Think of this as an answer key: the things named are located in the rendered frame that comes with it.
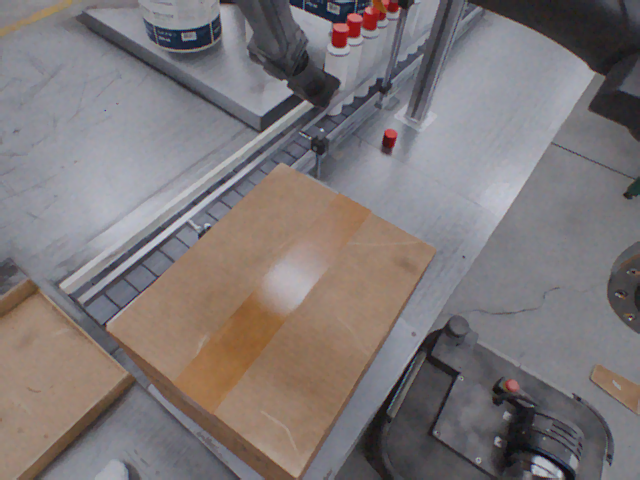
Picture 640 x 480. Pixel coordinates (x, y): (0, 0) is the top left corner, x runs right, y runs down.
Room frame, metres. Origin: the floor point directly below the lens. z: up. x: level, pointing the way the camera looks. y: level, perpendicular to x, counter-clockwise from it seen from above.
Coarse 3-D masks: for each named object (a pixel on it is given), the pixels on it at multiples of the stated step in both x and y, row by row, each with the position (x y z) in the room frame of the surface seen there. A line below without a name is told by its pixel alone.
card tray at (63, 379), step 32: (32, 288) 0.29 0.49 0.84; (0, 320) 0.23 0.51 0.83; (32, 320) 0.24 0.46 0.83; (64, 320) 0.25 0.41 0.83; (0, 352) 0.18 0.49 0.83; (32, 352) 0.19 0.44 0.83; (64, 352) 0.20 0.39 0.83; (96, 352) 0.20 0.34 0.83; (0, 384) 0.14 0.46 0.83; (32, 384) 0.14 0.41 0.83; (64, 384) 0.15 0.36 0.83; (96, 384) 0.15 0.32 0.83; (128, 384) 0.16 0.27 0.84; (0, 416) 0.09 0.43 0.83; (32, 416) 0.10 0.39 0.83; (64, 416) 0.10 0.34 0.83; (96, 416) 0.11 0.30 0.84; (0, 448) 0.05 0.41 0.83; (32, 448) 0.06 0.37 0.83; (64, 448) 0.06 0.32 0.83
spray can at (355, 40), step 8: (352, 16) 0.89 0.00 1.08; (360, 16) 0.90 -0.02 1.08; (352, 24) 0.87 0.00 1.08; (360, 24) 0.88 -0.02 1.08; (352, 32) 0.87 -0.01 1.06; (360, 32) 0.88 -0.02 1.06; (352, 40) 0.87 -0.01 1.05; (360, 40) 0.88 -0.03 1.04; (352, 48) 0.86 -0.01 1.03; (360, 48) 0.88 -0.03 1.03; (352, 56) 0.86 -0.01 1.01; (360, 56) 0.88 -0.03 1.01; (352, 64) 0.87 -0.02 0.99; (352, 72) 0.87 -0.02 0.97; (352, 80) 0.87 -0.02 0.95; (352, 96) 0.88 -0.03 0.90; (344, 104) 0.86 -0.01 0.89
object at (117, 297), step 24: (336, 120) 0.81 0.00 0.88; (264, 144) 0.69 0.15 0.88; (288, 144) 0.70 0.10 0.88; (240, 168) 0.61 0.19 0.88; (264, 168) 0.62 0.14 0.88; (240, 192) 0.55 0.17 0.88; (216, 216) 0.48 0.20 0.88; (144, 240) 0.40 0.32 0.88; (192, 240) 0.42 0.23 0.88; (120, 264) 0.35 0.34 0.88; (144, 264) 0.35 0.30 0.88; (168, 264) 0.36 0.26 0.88; (120, 288) 0.30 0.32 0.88; (144, 288) 0.31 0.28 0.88; (96, 312) 0.25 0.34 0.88
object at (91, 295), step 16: (416, 32) 1.10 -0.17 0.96; (400, 48) 1.01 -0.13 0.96; (384, 64) 0.94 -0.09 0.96; (336, 96) 0.79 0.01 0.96; (320, 112) 0.73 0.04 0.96; (304, 128) 0.68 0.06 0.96; (256, 160) 0.56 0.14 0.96; (240, 176) 0.52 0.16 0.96; (224, 192) 0.48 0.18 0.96; (208, 208) 0.44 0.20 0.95; (176, 224) 0.39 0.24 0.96; (160, 240) 0.36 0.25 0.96; (144, 256) 0.33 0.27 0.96; (112, 272) 0.29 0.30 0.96; (128, 272) 0.30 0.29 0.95; (96, 288) 0.26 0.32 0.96
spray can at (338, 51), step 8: (336, 24) 0.85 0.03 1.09; (344, 24) 0.86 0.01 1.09; (336, 32) 0.83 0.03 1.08; (344, 32) 0.83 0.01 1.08; (336, 40) 0.83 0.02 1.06; (344, 40) 0.83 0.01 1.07; (328, 48) 0.83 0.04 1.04; (336, 48) 0.83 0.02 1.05; (344, 48) 0.83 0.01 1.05; (328, 56) 0.83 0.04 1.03; (336, 56) 0.82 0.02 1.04; (344, 56) 0.82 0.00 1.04; (328, 64) 0.82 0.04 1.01; (336, 64) 0.82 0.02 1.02; (344, 64) 0.83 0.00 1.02; (328, 72) 0.82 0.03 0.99; (336, 72) 0.82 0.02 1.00; (344, 72) 0.83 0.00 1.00; (344, 80) 0.83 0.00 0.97; (344, 88) 0.84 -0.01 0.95; (328, 112) 0.82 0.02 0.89; (336, 112) 0.82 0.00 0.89
